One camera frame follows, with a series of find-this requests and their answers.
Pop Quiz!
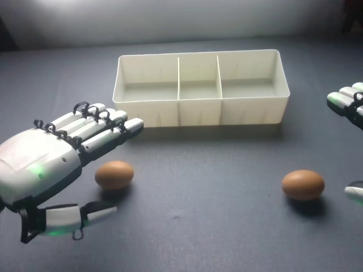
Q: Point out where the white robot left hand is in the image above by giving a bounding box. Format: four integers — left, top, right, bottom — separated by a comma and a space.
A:
0, 101, 145, 244

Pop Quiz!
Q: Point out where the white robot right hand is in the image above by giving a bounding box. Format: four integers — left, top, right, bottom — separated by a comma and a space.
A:
326, 82, 363, 206

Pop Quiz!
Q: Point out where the brown egg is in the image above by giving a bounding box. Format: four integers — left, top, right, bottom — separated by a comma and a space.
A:
281, 169, 326, 201
94, 160, 134, 190

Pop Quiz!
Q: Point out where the white three-compartment tray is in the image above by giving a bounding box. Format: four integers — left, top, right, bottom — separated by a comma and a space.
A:
112, 49, 290, 128

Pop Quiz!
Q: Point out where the grey table cloth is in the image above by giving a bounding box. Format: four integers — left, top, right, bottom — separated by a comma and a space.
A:
0, 42, 363, 272

